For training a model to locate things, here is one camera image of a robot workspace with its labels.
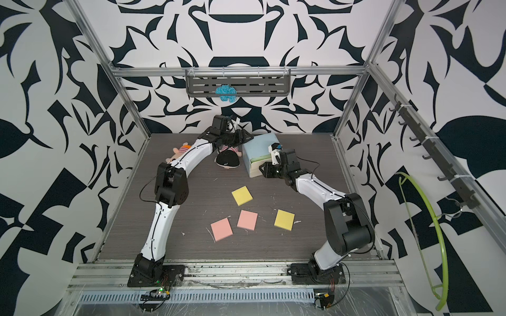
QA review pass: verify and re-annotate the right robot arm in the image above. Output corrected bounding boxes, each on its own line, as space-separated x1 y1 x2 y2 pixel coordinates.
260 143 376 279

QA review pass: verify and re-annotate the electronics board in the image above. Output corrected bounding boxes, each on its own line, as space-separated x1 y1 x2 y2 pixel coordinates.
314 293 335 310
139 289 171 304

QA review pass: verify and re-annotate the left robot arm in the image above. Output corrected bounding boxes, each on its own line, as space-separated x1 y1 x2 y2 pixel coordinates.
130 115 254 286

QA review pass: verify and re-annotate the yellow sticky note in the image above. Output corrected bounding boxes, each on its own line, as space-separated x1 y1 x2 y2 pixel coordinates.
274 209 295 231
232 186 253 206

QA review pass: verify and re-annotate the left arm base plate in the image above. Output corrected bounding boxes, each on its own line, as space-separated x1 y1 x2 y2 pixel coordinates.
127 264 186 288

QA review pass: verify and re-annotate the plush doll face up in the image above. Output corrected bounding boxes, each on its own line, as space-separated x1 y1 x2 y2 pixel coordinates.
166 142 191 163

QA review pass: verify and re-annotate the yellow sticky note right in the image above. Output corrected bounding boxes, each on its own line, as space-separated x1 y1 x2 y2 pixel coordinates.
274 209 295 231

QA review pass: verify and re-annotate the white cable duct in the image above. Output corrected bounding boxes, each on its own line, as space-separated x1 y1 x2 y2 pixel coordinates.
79 288 316 304

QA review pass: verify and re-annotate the left electronics board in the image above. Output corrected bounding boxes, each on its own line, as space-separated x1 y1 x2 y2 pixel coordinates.
139 289 171 304

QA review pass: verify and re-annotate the pink sticky note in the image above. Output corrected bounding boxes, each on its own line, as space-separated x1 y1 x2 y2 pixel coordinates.
237 210 258 230
211 218 233 242

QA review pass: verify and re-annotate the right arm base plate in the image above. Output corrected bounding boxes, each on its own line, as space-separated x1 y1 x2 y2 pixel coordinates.
287 261 347 285

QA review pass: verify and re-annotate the teal yarn ball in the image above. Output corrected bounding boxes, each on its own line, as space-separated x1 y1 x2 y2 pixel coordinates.
216 85 237 103

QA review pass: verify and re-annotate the green hose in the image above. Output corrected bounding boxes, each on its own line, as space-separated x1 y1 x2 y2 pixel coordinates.
395 171 450 312

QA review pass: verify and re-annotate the yellow sticky note upper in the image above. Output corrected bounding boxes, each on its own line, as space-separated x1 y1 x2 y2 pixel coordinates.
232 186 253 206

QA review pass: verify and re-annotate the pink sticky note right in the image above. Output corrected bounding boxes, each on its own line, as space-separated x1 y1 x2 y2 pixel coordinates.
237 210 258 230

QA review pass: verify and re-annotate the right electronics board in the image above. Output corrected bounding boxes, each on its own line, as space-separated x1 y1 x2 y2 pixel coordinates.
314 293 335 310

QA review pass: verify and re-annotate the pink sticky note left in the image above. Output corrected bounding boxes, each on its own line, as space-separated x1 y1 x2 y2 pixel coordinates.
211 218 233 242

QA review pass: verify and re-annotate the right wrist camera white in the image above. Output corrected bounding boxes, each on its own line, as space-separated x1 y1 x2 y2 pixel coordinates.
268 143 283 165

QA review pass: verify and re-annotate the black hook rail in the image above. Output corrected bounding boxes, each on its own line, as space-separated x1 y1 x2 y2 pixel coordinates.
391 94 480 209

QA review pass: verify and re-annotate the light blue drawer box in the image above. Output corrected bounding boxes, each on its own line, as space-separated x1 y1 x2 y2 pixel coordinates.
242 133 279 178

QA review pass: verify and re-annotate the grey metal wall shelf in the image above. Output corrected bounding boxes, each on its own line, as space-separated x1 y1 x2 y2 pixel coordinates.
185 67 291 97

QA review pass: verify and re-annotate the plush doll black hair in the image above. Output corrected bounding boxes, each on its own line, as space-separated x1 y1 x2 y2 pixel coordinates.
215 146 242 169

